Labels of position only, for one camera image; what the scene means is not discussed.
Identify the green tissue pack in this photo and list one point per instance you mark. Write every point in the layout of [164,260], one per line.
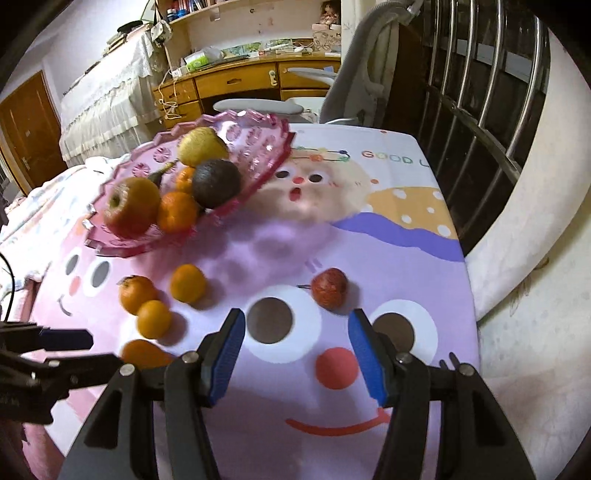
[196,60]

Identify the yellow pear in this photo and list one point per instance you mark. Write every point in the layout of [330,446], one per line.
[201,145]

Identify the white power strip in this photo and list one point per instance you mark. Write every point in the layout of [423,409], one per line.
[178,70]

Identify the black object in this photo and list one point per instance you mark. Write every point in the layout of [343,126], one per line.
[129,25]

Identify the cartoon printed tablecloth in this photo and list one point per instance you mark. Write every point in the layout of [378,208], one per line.
[277,258]

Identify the patterned wooden box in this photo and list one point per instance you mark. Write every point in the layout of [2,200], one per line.
[328,37]

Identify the floral blanket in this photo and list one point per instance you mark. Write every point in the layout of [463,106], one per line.
[37,198]

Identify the wooden door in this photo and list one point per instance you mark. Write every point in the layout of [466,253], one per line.
[27,134]

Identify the red lychee with stem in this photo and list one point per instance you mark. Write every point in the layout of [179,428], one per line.
[329,286]

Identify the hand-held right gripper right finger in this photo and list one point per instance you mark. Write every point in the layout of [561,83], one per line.
[367,355]

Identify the tangerine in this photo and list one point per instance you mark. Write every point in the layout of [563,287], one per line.
[143,353]
[178,212]
[153,318]
[136,293]
[188,283]
[186,179]

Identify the red apple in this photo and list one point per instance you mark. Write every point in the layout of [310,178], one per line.
[131,207]

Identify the green printed papers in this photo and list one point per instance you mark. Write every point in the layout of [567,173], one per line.
[244,48]

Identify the brownish avocado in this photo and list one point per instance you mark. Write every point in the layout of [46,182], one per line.
[159,174]

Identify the pink plastic bowl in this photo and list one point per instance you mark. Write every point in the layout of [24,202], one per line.
[258,147]

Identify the metal window grille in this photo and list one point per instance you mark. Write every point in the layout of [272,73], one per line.
[471,92]

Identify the white curtain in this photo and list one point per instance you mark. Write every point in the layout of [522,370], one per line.
[531,277]

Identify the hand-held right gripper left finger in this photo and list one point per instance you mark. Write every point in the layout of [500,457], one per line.
[228,355]

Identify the doll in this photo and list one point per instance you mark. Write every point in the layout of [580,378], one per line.
[330,14]

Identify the grey office chair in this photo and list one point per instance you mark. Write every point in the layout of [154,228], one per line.
[364,78]

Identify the wooden bookshelf hutch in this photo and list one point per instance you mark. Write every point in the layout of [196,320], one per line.
[258,27]

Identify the hanging printed bag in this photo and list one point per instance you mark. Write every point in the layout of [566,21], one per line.
[159,30]

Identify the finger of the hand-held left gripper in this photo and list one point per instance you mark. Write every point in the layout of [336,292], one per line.
[64,339]
[83,369]

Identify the white lace furniture cover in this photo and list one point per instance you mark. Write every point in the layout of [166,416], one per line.
[106,92]

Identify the wooden desk with drawers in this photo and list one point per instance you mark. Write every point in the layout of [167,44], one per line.
[231,83]

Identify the row of red blue books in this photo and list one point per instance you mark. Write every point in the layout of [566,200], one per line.
[194,4]

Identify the dark rough avocado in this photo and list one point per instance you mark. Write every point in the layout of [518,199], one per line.
[216,183]

